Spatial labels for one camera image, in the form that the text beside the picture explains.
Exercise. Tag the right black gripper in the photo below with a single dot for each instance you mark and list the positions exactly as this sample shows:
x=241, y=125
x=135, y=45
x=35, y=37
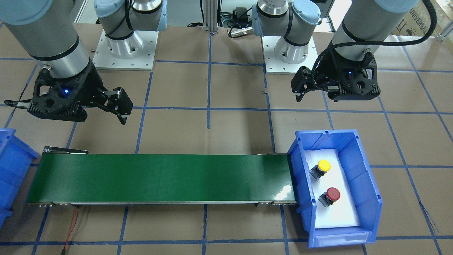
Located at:
x=91, y=86

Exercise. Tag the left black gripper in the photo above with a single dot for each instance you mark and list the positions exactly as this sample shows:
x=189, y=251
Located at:
x=326, y=75

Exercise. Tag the yellow push button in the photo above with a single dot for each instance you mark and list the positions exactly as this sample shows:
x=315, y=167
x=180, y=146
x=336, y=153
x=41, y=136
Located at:
x=320, y=169

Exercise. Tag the red push button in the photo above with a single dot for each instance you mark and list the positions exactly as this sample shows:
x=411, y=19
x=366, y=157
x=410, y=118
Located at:
x=329, y=197

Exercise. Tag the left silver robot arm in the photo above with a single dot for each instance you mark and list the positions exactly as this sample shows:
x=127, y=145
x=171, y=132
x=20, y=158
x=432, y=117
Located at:
x=364, y=22

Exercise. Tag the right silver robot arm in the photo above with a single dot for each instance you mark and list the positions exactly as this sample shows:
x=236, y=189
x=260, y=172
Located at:
x=45, y=31

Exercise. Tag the blue bin with buttons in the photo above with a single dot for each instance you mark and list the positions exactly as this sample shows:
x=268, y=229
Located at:
x=362, y=185

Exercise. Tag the silver cylindrical connector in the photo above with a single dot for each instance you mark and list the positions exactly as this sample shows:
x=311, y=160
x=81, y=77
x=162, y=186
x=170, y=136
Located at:
x=241, y=32

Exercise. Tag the black power adapter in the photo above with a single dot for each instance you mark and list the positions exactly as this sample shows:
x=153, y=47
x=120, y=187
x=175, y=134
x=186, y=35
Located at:
x=240, y=14

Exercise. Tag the green conveyor belt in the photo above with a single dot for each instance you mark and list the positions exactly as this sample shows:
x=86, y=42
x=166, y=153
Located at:
x=145, y=179

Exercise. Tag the blue bin at belt end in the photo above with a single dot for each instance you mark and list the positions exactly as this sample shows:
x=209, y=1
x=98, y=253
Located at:
x=15, y=159

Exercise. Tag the cardboard box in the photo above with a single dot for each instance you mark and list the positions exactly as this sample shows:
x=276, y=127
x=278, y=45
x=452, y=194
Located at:
x=416, y=21

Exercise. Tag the white foam pad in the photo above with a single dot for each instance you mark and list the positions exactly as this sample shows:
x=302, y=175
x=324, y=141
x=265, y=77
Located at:
x=342, y=213

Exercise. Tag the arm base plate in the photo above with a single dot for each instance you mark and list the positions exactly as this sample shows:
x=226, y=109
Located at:
x=283, y=58
x=134, y=53

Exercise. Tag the aluminium frame post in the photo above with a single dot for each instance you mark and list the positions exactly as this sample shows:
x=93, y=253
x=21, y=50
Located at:
x=210, y=14

